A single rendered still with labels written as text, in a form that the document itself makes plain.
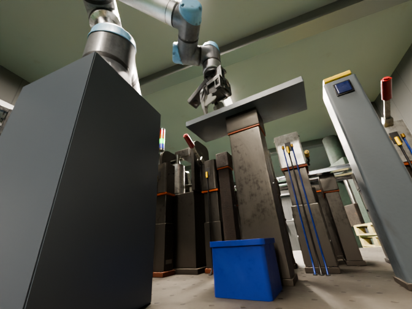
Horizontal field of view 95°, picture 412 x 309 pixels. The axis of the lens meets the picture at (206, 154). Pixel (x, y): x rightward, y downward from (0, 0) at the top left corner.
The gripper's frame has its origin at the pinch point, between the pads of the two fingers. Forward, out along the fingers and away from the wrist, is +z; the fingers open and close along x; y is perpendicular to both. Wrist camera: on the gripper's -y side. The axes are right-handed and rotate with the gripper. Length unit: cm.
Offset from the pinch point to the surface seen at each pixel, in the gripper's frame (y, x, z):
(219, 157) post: -5.7, 10.0, 9.9
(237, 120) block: 10.0, -0.6, 5.8
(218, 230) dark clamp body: -8.4, 9.6, 35.7
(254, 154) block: 12.8, 0.3, 18.1
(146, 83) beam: -162, 64, -179
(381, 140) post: 38.3, 5.4, 22.2
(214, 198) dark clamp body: -9.4, 9.8, 24.8
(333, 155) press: 5, 427, -117
